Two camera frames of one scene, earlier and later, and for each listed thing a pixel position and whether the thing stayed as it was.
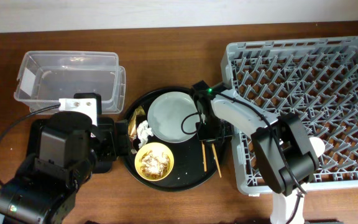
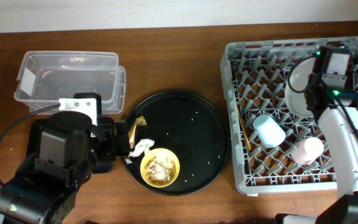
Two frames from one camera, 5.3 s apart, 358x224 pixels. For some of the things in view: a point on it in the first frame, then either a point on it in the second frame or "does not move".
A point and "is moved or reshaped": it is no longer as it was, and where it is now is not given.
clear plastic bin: x=44 y=78 does not move
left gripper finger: x=122 y=138 does not move
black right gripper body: x=209 y=132 -> x=317 y=86
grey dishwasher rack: x=330 y=84 does not move
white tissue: x=143 y=132 -> x=142 y=148
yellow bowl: x=154 y=162 is moved or reshaped
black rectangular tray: x=103 y=136 does not move
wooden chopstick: x=204 y=157 is moved or reshaped
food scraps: x=154 y=166 is moved or reshaped
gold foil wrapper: x=132 y=122 -> x=140 y=121
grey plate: x=165 y=114 -> x=296 y=84
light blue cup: x=317 y=145 is moved or reshaped
